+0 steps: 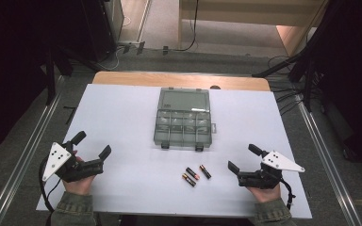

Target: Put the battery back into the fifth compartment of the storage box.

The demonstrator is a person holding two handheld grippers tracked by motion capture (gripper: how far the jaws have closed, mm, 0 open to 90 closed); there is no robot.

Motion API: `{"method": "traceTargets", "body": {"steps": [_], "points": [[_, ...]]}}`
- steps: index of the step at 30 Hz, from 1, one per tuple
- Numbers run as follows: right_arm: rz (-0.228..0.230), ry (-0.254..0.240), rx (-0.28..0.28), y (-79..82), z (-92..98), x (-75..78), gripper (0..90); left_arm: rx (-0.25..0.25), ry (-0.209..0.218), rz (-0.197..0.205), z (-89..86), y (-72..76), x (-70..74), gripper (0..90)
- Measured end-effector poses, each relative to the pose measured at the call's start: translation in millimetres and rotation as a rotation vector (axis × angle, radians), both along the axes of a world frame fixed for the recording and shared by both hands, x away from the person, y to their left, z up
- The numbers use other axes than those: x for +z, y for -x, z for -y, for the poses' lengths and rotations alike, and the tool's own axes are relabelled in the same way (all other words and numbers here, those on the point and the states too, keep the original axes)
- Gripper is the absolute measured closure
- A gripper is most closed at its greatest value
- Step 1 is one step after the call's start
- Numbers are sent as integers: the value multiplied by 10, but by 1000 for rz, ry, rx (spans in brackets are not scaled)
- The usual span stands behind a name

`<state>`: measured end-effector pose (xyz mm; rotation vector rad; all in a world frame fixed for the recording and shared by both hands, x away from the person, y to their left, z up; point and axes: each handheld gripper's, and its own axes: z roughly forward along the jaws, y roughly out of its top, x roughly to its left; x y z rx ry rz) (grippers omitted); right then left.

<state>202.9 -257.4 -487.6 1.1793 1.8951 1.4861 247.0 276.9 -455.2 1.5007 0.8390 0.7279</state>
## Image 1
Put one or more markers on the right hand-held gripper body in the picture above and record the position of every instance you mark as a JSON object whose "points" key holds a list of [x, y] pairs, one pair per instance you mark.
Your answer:
{"points": [[264, 177]]}

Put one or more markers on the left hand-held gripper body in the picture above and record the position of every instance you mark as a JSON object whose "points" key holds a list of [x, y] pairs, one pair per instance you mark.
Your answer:
{"points": [[75, 168]]}

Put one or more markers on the black and copper battery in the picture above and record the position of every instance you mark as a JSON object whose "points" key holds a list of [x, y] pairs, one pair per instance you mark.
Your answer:
{"points": [[205, 171], [189, 180], [192, 173]]}

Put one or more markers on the clear grey compartment box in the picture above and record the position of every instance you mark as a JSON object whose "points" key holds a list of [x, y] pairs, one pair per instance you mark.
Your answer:
{"points": [[183, 119]]}

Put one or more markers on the person's right hand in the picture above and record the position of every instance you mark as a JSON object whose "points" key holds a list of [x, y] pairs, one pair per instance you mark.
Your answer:
{"points": [[265, 194]]}

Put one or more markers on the person's left hand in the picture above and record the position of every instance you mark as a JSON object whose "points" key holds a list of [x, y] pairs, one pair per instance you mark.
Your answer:
{"points": [[80, 185]]}

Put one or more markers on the white board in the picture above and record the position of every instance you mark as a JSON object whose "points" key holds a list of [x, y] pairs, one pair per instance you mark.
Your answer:
{"points": [[122, 125]]}

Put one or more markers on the black metal stand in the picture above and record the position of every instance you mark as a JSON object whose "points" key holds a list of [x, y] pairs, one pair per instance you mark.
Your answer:
{"points": [[50, 78]]}

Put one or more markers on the black tripod stand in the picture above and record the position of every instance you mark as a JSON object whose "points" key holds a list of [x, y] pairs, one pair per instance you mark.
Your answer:
{"points": [[308, 53]]}

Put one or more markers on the dark cabinet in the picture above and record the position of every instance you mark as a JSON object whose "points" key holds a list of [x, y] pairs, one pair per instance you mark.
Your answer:
{"points": [[97, 28]]}

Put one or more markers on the light wooden cabinet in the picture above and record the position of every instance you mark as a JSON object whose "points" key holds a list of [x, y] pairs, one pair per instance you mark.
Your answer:
{"points": [[251, 12]]}

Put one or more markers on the metal floor rail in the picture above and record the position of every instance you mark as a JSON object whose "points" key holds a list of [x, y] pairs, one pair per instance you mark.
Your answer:
{"points": [[28, 147], [326, 150]]}

